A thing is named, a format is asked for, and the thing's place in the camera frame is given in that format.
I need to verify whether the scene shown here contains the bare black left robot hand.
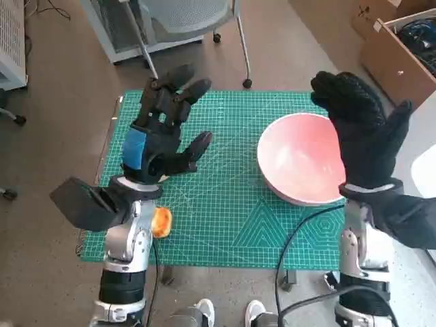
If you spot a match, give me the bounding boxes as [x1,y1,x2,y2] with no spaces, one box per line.
[121,64,214,185]

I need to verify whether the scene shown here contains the square toy bread loaf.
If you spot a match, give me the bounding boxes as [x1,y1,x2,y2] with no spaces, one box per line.
[151,206,173,238]

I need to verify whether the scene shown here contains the brown cardboard box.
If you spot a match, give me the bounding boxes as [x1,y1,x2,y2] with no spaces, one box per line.
[350,0,436,42]

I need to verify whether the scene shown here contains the black office chair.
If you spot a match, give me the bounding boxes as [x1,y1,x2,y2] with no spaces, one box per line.
[0,89,27,201]

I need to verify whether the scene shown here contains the green cutting mat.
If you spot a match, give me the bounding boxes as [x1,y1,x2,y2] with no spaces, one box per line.
[80,89,348,270]

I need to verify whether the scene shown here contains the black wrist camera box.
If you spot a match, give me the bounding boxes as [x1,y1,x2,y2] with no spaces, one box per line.
[49,176,129,232]
[366,185,436,249]

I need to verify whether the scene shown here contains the white rounded panel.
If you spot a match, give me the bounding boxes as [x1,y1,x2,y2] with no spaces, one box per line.
[411,146,436,198]

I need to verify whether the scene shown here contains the white side table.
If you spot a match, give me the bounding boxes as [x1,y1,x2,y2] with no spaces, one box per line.
[391,98,436,266]

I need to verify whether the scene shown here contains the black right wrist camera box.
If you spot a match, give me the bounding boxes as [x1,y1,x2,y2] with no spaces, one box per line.
[366,185,436,249]

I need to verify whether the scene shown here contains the tangled cables in crate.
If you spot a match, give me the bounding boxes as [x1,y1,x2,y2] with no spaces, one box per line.
[396,18,436,81]

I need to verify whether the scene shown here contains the grey mesh office chair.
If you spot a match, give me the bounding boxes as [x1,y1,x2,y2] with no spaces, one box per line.
[121,0,255,89]

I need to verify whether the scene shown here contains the pink bowl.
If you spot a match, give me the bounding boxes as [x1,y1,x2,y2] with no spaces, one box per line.
[257,114,347,208]

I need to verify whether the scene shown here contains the white perforated cabinet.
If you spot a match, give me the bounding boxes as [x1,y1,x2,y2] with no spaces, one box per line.
[0,0,29,91]

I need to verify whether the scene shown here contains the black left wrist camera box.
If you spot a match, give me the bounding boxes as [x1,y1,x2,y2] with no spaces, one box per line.
[49,176,129,232]

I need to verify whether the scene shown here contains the grey mesh metal cabinet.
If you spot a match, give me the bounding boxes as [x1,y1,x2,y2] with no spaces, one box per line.
[80,0,205,65]

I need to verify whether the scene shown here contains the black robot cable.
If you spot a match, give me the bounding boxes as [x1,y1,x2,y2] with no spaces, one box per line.
[277,285,399,327]
[275,203,347,327]
[144,234,161,327]

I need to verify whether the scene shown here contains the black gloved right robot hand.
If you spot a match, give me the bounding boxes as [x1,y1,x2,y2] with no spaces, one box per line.
[310,70,414,190]

